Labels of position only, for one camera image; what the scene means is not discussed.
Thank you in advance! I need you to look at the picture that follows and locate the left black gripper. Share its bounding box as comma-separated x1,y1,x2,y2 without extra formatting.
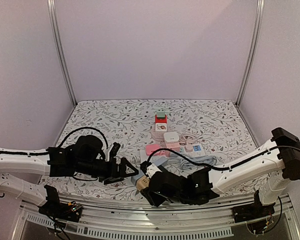
75,157,139,186

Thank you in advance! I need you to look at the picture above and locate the beige cube socket adapter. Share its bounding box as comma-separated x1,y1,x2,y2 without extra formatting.
136,175,150,192

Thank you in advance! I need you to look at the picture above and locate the grey-blue power strip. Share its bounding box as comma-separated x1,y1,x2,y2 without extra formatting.
130,157,168,186

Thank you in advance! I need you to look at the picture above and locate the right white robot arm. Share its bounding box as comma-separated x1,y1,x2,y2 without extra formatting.
136,127,300,218

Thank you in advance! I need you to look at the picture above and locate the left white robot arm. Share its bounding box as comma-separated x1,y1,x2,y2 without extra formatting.
0,135,139,217

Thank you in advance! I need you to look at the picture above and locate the pink flat plug adapter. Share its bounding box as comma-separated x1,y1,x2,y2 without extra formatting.
145,144,161,156

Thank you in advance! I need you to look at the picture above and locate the pink cube socket adapter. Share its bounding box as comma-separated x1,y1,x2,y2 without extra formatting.
165,142,181,152

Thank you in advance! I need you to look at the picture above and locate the white square plug adapter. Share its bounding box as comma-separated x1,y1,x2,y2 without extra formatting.
163,131,180,144

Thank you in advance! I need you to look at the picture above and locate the red cube socket adapter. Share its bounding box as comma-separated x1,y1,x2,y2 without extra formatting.
154,115,168,124

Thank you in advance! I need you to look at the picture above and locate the white power strip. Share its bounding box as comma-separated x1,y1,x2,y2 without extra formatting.
139,143,206,162

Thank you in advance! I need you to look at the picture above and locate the white cartoon cube adapter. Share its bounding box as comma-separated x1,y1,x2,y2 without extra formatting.
154,122,168,133

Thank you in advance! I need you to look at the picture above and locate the mint green cube adapter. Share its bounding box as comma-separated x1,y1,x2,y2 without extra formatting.
156,108,166,119

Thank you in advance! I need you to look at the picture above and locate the white power strip cable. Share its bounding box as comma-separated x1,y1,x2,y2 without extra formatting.
122,154,141,163

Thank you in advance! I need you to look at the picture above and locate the light blue coiled cable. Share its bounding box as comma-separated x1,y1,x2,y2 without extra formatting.
169,152,220,176

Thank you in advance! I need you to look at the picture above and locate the aluminium front rail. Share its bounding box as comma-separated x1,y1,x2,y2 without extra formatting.
14,193,300,238

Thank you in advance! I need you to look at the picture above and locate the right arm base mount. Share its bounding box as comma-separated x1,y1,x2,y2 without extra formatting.
231,190,275,223

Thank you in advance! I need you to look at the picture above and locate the right aluminium frame post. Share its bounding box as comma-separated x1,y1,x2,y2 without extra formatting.
235,0,265,108

